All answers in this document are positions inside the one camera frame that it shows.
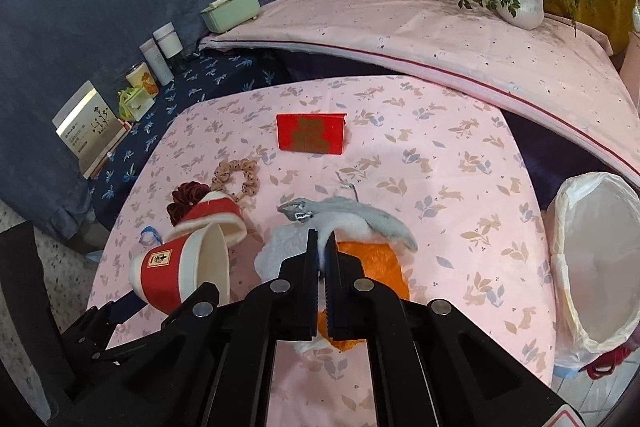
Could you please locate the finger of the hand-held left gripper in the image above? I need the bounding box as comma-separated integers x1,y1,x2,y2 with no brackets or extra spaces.
60,296,170,400

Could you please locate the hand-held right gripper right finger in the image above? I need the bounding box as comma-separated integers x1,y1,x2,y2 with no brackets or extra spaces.
323,231,588,427

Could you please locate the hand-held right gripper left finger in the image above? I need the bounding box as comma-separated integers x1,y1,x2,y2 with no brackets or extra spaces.
55,229,321,427

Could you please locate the grey furry tail keychain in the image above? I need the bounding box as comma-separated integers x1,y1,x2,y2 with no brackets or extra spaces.
277,172,420,268

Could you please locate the red and white paper cup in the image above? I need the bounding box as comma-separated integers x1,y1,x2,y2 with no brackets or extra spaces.
165,192,248,250
130,223,232,315

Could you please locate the dark red velvet scrunchie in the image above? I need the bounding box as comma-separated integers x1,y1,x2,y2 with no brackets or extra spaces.
166,181,211,228

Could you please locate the red envelope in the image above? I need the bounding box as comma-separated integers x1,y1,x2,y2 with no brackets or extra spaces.
276,111,348,155

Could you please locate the bin with white bag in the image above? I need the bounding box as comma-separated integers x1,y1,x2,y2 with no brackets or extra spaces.
545,172,640,370

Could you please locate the orange plush cloth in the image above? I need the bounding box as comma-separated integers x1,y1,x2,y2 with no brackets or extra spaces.
317,241,411,351

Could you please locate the white fluffy cloth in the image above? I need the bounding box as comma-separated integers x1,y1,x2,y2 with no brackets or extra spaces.
254,224,311,283

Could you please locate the small blue and white wrapper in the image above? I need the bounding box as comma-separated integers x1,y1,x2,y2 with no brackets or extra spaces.
139,227,164,249

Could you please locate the pink floral tablecloth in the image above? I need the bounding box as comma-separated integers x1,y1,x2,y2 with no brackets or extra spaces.
82,74,558,427

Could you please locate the beige dotted scrunchie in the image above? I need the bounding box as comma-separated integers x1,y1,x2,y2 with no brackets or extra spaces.
211,158,260,204

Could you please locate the white printed book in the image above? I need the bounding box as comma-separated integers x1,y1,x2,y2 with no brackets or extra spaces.
52,80,133,180

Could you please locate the green folded paper box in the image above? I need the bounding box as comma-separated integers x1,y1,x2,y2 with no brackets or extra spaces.
117,87,156,122

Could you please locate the navy floral sheet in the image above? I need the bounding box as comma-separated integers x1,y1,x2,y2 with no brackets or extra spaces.
75,42,281,233

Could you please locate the yellow printed tin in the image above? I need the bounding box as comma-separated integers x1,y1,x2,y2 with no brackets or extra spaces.
125,62,160,100

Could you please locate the white capped jar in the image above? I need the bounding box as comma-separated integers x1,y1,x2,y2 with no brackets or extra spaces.
139,39,175,85
152,23,190,75

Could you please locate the pink blanket with red stripe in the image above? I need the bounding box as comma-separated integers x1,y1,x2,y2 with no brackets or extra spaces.
199,0,640,188

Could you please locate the pale green tissue box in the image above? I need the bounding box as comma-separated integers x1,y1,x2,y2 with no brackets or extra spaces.
200,0,262,34

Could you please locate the red cord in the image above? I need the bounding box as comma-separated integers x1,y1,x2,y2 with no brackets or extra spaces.
585,344,633,380

